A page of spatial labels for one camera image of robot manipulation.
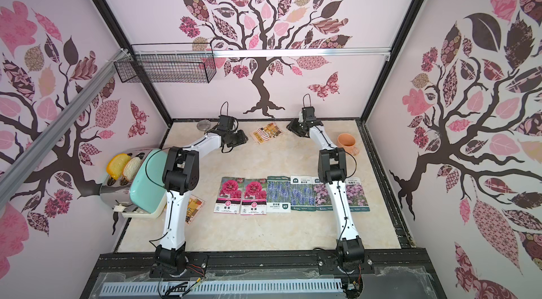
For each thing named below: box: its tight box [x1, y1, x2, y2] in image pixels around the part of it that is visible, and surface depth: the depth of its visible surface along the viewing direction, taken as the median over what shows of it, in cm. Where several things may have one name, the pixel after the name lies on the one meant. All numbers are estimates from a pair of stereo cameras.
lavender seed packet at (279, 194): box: [266, 175, 292, 213], surface depth 92 cm
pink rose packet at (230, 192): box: [213, 176, 246, 215], surface depth 93 cm
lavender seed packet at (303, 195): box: [290, 174, 317, 212], surface depth 93 cm
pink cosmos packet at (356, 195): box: [344, 177, 371, 213], surface depth 92 cm
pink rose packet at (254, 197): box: [240, 178, 268, 216], surface depth 92 cm
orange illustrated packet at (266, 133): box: [252, 121, 283, 145], surface depth 116 cm
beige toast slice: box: [122, 156, 143, 182], surface depth 81 cm
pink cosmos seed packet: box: [312, 178, 334, 212], surface depth 91 cm
